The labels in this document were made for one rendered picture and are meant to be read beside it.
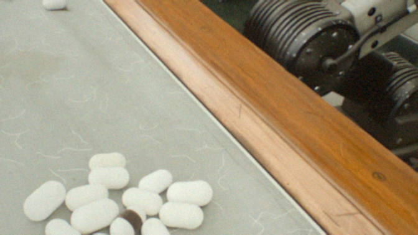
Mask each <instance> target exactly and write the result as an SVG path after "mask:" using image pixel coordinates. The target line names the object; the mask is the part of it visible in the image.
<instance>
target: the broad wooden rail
mask: <svg viewBox="0 0 418 235"><path fill-rule="evenodd" d="M102 1H103V2H104V3H105V5H106V6H108V7H109V8H110V9H111V10H112V11H113V12H114V13H115V14H116V16H117V17H118V18H119V19H120V20H121V21H122V22H123V23H124V24H125V25H126V26H127V28H128V29H130V30H131V31H132V32H133V33H134V35H135V36H136V37H137V38H138V39H139V40H140V41H141V42H142V43H143V44H144V45H145V46H146V47H147V48H148V50H149V51H150V52H152V53H153V54H154V55H155V56H156V57H157V58H158V59H159V61H160V62H161V63H163V64H164V66H165V67H166V68H167V69H168V70H169V71H170V72H171V74H173V75H174V76H175V77H176V78H177V79H178V81H179V82H180V83H181V84H182V85H184V87H186V89H188V90H189V92H190V93H191V94H192V95H193V96H194V97H195V98H196V99H197V100H198V101H199V103H200V104H201V105H202V106H203V107H205V108H206V109H207V110H208V112H209V113H210V114H211V115H212V116H213V117H214V118H215V119H216V120H217V121H218V122H219V123H220V124H221V125H222V126H223V128H224V129H226V130H227V131H228V132H229V134H230V135H231V136H232V137H233V138H234V139H236V140H237V141H238V143H239V145H240V146H241V147H242V148H243V149H244V150H246V151H247V152H248V153H249V154H250V156H251V157H252V158H253V159H254V160H255V161H256V162H257V163H258V164H259V165H260V166H261V167H262V168H263V169H264V170H265V171H266V172H267V173H268V174H269V176H270V177H271V178H272V179H273V180H274V181H275V182H276V183H277V184H279V185H280V186H281V188H282V189H283V190H284V191H285V192H286V193H287V194H288V195H289V196H290V197H291V198H292V199H293V200H294V201H295V202H296V203H297V205H298V206H299V207H301V209H302V210H303V211H304V212H305V213H306V214H307V215H308V216H309V217H310V218H312V221H313V222H314V223H315V224H316V225H317V226H318V227H319V228H320V229H321V230H323V232H324V233H325V234H326V235H418V173H417V172H415V171H414V170H413V169H411V168H410V166H408V165H407V164H405V163H404V162H403V161H402V160H400V159H398V158H397V157H396V156H395V155H394V154H393V153H392V152H390V151H389V150H387V149H386V148H385V147H383V146H382V144H380V143H379V142H378V141H376V140H374V139H373V138H372V137H371V136H369V135H368V133H367V132H365V131H364V130H362V129H361V128H359V127H358V126H357V125H356V124H355V123H354V122H352V121H351V120H349V119H348V118H347V117H346V116H344V115H343V114H341V113H340V112H339V111H338V110H337V109H336V108H334V107H333V106H331V105H330V104H328V103H327V101H325V100H324V99H323V98H322V97H320V96H319V95H318V94H316V93H315V92H313V90H312V89H310V88H309V87H308V86H306V85H305V84H303V83H302V82H301V81H300V80H298V79H297V78H296V77H295V76H293V75H291V74H290V73H288V72H286V71H285V69H284V68H283V67H282V66H281V65H279V64H278V63H276V62H275V61H274V60H273V59H272V58H271V57H270V56H269V55H266V54H265V53H264V52H263V51H262V50H260V49H259V47H257V46H255V45H254V44H253V43H251V42H250V41H249V40H248V39H245V37H244V36H243V35H241V34H240V33H239V32H238V31H236V30H234V29H233V28H232V26H230V25H229V24H227V23H226V22H225V21H223V20H222V19H220V18H219V16H217V15H216V14H214V13H213V12H212V11H211V10H209V9H208V8H207V7H205V5H204V4H202V3H201V2H199V1H198V0H102Z"/></svg>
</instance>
